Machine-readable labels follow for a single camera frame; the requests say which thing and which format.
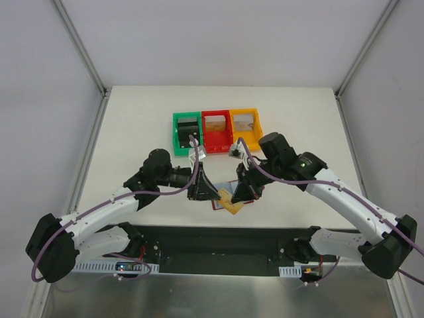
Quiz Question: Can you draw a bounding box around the right white cable duct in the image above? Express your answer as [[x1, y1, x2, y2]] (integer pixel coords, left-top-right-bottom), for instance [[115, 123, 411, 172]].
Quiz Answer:
[[278, 265, 303, 278]]

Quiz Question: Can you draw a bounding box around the black card in green bin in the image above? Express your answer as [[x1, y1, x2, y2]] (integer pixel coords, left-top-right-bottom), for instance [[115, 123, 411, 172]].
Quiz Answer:
[[176, 117, 200, 148]]

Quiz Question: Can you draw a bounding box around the gold VIP credit card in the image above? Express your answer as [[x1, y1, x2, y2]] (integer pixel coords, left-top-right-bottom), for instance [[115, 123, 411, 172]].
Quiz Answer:
[[218, 189, 245, 215]]

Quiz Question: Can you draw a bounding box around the right aluminium frame post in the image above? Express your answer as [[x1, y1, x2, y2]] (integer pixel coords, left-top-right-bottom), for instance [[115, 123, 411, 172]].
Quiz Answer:
[[334, 0, 401, 99]]

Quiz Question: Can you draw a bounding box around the red plastic bin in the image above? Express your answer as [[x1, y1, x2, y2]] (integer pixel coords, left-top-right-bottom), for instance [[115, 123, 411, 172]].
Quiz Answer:
[[201, 109, 233, 154]]

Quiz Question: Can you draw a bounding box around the left white cable duct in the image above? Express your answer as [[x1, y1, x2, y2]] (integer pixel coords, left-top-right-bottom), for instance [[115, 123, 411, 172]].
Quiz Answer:
[[72, 260, 160, 275]]

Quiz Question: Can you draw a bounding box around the red leather card holder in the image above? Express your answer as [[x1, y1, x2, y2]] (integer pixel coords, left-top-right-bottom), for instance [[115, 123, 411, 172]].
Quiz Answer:
[[212, 180, 254, 215]]

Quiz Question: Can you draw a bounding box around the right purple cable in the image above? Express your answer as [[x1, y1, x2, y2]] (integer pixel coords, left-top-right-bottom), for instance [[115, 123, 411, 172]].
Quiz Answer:
[[238, 136, 424, 286]]

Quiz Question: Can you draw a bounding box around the left aluminium frame post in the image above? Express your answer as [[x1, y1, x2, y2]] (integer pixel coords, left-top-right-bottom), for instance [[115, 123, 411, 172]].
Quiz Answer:
[[51, 0, 112, 97]]

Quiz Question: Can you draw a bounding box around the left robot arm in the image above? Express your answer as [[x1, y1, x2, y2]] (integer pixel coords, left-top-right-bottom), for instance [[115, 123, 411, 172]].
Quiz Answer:
[[25, 146, 220, 283]]

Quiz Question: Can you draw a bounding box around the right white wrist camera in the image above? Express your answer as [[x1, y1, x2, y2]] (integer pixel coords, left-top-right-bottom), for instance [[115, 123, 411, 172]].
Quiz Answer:
[[229, 142, 248, 169]]

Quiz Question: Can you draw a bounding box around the yellow plastic bin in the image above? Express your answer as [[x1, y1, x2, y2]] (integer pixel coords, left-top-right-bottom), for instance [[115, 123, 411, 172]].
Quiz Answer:
[[229, 108, 263, 152]]

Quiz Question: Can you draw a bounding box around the aluminium frame post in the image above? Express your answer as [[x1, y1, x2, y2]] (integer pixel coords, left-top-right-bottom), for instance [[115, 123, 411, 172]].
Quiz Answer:
[[51, 0, 112, 97], [334, 0, 401, 99]]

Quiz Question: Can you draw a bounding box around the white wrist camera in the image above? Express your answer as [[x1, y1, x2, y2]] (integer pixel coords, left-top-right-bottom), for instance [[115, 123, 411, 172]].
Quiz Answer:
[[229, 142, 248, 169], [188, 139, 207, 170]]

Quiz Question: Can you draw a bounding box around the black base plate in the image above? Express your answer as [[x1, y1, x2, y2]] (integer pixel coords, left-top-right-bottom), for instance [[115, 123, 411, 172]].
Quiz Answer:
[[99, 225, 335, 276]]

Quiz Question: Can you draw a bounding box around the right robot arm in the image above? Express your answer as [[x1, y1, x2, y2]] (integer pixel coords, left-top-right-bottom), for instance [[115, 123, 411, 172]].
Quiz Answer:
[[229, 132, 423, 280]]

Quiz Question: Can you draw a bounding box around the white cable duct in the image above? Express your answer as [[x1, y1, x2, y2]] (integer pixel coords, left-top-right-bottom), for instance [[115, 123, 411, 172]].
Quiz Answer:
[[278, 265, 303, 278], [72, 260, 160, 275]]

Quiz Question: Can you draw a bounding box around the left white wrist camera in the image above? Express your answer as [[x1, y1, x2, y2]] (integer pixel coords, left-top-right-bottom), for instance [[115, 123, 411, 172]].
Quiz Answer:
[[188, 139, 207, 170]]

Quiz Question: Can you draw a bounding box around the green plastic bin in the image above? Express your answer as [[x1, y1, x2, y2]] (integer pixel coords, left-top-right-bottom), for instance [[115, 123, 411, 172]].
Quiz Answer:
[[172, 112, 203, 156]]

